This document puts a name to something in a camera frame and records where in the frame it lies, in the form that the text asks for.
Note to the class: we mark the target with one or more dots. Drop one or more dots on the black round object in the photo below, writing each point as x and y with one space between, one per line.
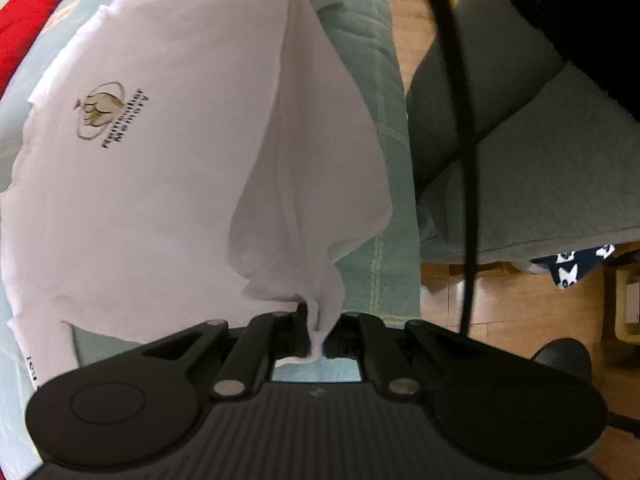
562 360

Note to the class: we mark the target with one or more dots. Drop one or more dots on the white printed t-shirt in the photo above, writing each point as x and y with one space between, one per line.
175 185

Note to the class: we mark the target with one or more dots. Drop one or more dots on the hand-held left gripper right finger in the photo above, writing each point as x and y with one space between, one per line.
334 337

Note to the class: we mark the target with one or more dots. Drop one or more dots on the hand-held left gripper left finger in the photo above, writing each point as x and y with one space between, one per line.
299 337

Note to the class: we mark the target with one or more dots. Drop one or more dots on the navy star-printed garment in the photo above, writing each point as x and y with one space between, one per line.
570 265

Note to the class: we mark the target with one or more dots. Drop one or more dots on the person's grey trousers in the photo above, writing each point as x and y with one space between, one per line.
525 160

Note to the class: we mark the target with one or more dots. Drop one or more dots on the beige box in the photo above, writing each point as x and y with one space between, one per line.
625 305

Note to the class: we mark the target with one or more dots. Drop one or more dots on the person's black jacket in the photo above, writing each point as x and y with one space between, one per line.
575 5

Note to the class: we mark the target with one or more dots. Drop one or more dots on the red quilt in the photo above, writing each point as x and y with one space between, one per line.
25 15

